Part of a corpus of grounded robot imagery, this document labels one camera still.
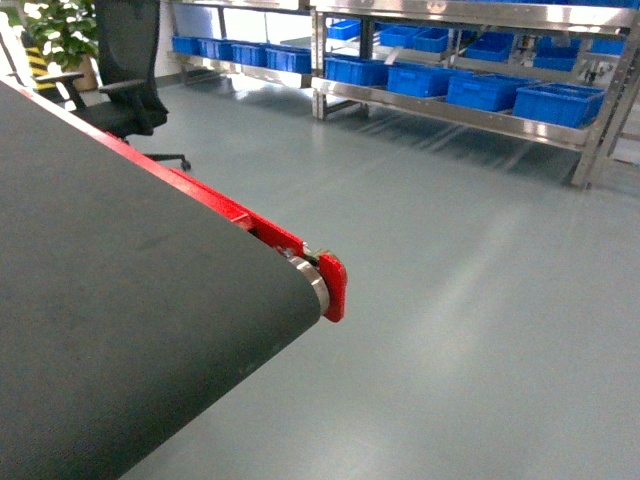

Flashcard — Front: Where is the black office chair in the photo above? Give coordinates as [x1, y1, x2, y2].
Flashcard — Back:
[38, 1, 169, 143]

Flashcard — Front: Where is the red conveyor side rail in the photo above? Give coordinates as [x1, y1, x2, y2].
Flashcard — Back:
[1, 78, 348, 323]

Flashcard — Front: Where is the steel shelving rack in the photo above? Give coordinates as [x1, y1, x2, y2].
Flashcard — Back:
[169, 1, 639, 187]

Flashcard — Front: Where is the green potted plant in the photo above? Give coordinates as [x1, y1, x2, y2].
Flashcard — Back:
[22, 0, 98, 91]

